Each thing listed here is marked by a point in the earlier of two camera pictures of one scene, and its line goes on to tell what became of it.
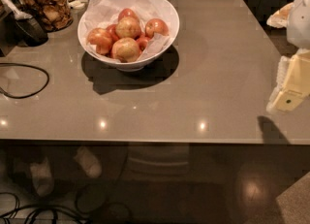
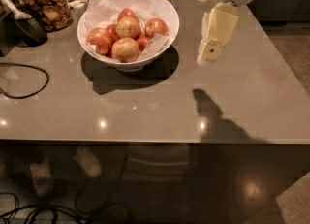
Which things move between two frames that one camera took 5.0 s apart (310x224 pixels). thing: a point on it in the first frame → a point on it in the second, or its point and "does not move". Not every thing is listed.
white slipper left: (42, 177) does not move
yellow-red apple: (126, 49) does not move
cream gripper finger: (293, 82) → (218, 27)
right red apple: (155, 25) does not move
